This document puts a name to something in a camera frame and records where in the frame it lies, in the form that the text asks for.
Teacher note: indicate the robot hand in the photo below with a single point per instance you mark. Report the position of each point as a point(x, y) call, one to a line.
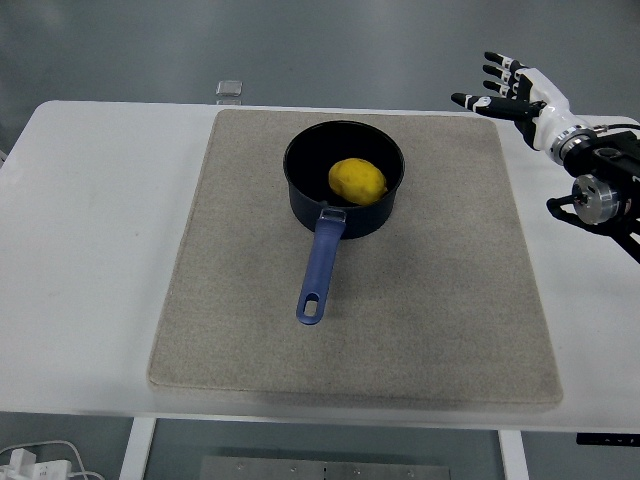
point(550, 107)

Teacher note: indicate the yellow potato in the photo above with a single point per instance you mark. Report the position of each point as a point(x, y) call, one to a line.
point(357, 181)

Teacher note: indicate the small clear plastic clip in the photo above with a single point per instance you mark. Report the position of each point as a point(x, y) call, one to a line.
point(230, 88)

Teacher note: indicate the black table control panel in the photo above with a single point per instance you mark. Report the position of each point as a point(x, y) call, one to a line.
point(607, 439)

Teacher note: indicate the white table leg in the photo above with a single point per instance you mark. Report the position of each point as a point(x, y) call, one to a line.
point(136, 450)
point(512, 457)

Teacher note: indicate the beige mat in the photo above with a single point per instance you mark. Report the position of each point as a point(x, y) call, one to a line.
point(250, 325)

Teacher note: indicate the white power strip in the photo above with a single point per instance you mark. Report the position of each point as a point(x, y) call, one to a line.
point(35, 469)

